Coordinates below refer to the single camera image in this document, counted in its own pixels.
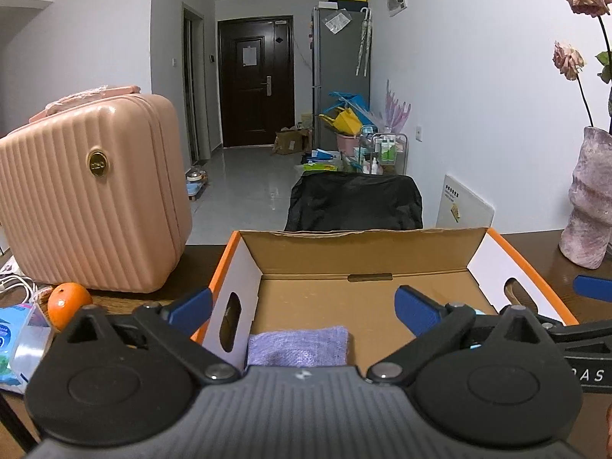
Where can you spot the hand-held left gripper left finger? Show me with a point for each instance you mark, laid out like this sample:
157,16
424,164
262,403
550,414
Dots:
191,310

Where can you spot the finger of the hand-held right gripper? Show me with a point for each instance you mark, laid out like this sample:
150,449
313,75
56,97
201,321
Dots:
595,289
585,333

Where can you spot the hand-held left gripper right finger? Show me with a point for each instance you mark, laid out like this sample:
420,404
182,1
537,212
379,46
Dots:
416,313

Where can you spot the orange-edged cardboard box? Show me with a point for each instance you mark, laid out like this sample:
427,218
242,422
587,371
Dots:
311,258

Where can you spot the pink textured vase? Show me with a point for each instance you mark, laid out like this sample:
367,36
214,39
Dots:
588,201

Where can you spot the purple cloth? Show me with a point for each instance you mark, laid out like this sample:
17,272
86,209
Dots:
296,346

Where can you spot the white leaning board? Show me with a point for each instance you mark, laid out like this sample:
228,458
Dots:
466,205

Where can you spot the orange fruit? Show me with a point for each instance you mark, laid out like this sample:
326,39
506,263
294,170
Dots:
67,303

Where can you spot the blue pet feeder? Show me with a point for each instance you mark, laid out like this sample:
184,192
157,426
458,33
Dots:
196,184

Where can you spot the pink ribbed suitcase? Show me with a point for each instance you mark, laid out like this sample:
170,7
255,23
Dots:
95,201

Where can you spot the metal trolley cart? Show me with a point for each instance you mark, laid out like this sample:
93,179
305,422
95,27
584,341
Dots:
385,150

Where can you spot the green yellow package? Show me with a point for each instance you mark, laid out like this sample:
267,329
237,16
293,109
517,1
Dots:
321,167

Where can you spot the blue wet wipes pack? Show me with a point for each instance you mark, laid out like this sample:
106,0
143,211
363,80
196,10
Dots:
14,339

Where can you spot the pink bucket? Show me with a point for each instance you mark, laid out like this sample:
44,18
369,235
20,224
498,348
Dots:
346,143

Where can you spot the brown floor cardboard box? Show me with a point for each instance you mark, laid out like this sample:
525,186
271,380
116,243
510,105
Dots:
291,141

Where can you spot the pink wing decoration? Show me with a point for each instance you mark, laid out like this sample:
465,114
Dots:
397,107

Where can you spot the dark brown door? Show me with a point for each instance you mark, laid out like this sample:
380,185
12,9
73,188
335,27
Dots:
253,105

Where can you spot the blue plastic stool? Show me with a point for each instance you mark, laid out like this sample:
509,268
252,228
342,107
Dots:
351,98

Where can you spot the small pale pink dried rose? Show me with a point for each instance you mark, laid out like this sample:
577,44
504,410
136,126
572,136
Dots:
568,60

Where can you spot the grey refrigerator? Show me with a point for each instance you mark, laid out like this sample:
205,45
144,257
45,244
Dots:
339,71

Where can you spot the white paper notice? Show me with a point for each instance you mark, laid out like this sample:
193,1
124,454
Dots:
250,55

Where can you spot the folded white umbrella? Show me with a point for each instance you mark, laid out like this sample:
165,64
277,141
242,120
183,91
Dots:
363,43

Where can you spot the dark pink dried rose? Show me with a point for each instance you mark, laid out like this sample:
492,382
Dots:
595,4

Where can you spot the clear plastic packet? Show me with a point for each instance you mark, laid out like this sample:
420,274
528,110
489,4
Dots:
337,22

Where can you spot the white wall outlet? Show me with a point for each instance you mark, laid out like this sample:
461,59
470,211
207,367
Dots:
419,134

